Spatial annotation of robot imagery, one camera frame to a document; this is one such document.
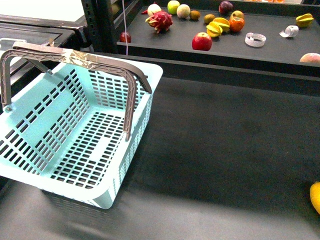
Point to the rear yellow starfruit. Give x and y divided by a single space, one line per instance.
223 23

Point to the yellow starfruit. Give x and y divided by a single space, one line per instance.
304 20
223 23
214 30

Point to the glass top freezer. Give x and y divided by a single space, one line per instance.
63 14

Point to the yellow mango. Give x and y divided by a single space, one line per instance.
314 193

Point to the black metal rack post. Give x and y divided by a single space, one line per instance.
106 19

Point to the black fruit tray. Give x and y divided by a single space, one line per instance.
258 46

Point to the red apple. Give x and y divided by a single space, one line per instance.
202 42

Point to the pink dragon fruit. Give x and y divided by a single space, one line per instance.
160 21

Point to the pale round melon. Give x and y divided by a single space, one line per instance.
183 11

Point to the brown kiwi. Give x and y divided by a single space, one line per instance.
208 18
194 15

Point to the orange persimmon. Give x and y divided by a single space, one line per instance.
236 24

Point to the small dark red fruit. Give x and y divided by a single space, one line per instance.
125 37

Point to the white round fruit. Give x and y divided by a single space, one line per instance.
153 8

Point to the green apple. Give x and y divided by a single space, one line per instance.
172 6

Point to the far yellow starfruit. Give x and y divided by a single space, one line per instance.
304 20

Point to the small white tape roll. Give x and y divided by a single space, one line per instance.
291 31

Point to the light blue plastic basket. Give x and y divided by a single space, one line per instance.
72 121

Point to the dark purple fruit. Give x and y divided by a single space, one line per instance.
225 7

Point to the pink peach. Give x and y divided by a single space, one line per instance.
310 58

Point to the front yellow starfruit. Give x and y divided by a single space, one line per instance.
214 30

